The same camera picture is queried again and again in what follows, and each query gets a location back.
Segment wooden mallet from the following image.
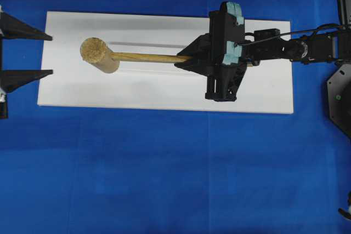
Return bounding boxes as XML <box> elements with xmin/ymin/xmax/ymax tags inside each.
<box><xmin>80</xmin><ymin>38</ymin><xmax>210</xmax><ymax>73</ymax></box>

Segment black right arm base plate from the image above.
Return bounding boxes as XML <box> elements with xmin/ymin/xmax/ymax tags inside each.
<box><xmin>326</xmin><ymin>64</ymin><xmax>350</xmax><ymax>138</ymax></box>

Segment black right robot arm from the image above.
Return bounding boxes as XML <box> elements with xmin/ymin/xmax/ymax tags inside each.
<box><xmin>175</xmin><ymin>24</ymin><xmax>350</xmax><ymax>102</ymax></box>

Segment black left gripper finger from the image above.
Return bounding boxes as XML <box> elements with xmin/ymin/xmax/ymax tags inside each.
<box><xmin>1</xmin><ymin>12</ymin><xmax>52</xmax><ymax>41</ymax></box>
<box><xmin>1</xmin><ymin>70</ymin><xmax>53</xmax><ymax>93</ymax></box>

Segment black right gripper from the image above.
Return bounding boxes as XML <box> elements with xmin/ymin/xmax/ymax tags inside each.
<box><xmin>174</xmin><ymin>33</ymin><xmax>260</xmax><ymax>102</ymax></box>

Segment large white foam board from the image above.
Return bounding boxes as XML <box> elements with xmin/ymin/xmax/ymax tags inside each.
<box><xmin>37</xmin><ymin>12</ymin><xmax>294</xmax><ymax>114</ymax></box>

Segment black camera cable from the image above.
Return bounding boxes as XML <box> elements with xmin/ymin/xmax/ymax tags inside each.
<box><xmin>237</xmin><ymin>24</ymin><xmax>343</xmax><ymax>46</ymax></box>

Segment black teal wrist camera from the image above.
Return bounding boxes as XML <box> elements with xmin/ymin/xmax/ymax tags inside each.
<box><xmin>210</xmin><ymin>2</ymin><xmax>245</xmax><ymax>66</ymax></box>

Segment blue table cloth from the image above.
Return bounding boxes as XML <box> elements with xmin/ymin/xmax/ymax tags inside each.
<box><xmin>1</xmin><ymin>0</ymin><xmax>350</xmax><ymax>233</ymax></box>

